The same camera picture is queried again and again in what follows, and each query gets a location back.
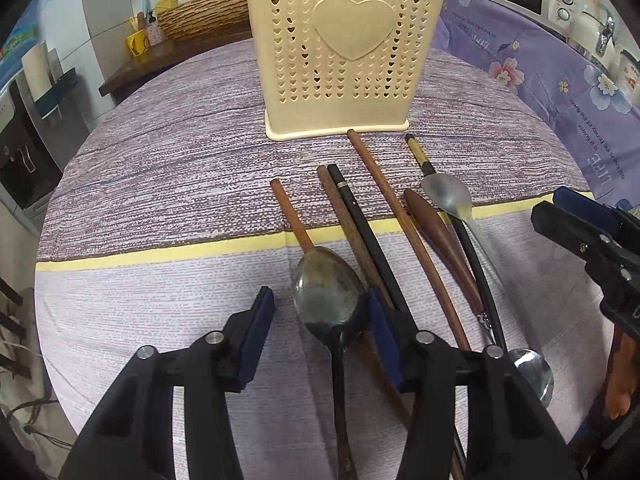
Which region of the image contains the person's right hand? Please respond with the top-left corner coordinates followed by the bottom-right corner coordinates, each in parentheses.
top-left (606, 332), bottom-right (632, 420)

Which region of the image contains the dark wooden cabinet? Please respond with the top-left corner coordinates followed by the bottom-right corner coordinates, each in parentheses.
top-left (98, 30), bottom-right (257, 107)

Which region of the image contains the blue cup holder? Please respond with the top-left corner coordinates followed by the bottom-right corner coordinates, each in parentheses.
top-left (35, 72), bottom-right (80, 120)

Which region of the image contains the water dispenser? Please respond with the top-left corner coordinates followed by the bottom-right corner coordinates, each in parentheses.
top-left (0, 72), bottom-right (67, 211)

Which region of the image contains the black cable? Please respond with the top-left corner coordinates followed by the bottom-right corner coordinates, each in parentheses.
top-left (0, 394), bottom-right (76, 456)

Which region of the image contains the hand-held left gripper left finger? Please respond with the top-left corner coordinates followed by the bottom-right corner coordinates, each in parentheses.
top-left (59, 286), bottom-right (276, 480)

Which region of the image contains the woven basket basin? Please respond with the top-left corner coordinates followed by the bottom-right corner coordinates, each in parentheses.
top-left (156, 0), bottom-right (252, 43)

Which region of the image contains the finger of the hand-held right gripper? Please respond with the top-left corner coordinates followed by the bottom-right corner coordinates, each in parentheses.
top-left (552, 186), bottom-right (640, 241)
top-left (531, 201), bottom-right (640, 281)

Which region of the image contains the beige perforated utensil holder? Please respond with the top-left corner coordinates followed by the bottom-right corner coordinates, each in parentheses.
top-left (243, 0), bottom-right (453, 141)

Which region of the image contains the long brown wooden chopstick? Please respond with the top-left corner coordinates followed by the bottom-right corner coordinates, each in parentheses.
top-left (346, 129), bottom-right (472, 352)

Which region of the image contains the short brown wooden chopstick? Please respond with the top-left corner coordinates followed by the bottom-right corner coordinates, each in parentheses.
top-left (269, 178), bottom-right (412, 428)

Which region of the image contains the yellow cup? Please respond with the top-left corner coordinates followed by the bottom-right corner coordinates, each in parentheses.
top-left (125, 30), bottom-right (149, 57)

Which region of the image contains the purple striped tablecloth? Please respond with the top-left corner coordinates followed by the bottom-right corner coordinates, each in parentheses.
top-left (35, 42), bottom-right (616, 480)

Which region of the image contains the white kettle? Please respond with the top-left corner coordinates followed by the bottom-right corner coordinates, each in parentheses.
top-left (575, 4), bottom-right (617, 56)

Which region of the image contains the black chopstick with gold band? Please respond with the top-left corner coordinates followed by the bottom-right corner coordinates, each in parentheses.
top-left (405, 133), bottom-right (437, 182)
top-left (327, 164), bottom-right (412, 317)

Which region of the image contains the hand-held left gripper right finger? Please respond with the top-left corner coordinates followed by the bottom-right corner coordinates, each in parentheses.
top-left (367, 287), bottom-right (583, 480)

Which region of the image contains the wooden chair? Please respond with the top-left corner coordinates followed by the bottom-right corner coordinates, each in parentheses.
top-left (0, 276), bottom-right (32, 377)

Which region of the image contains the metal spoon with dark handle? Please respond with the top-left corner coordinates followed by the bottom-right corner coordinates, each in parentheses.
top-left (292, 249), bottom-right (367, 480)

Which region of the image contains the purple floral cloth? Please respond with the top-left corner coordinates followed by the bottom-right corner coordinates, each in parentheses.
top-left (432, 0), bottom-right (640, 202)

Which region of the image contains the paper cup tube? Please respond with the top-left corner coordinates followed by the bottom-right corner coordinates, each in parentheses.
top-left (21, 42), bottom-right (62, 106)

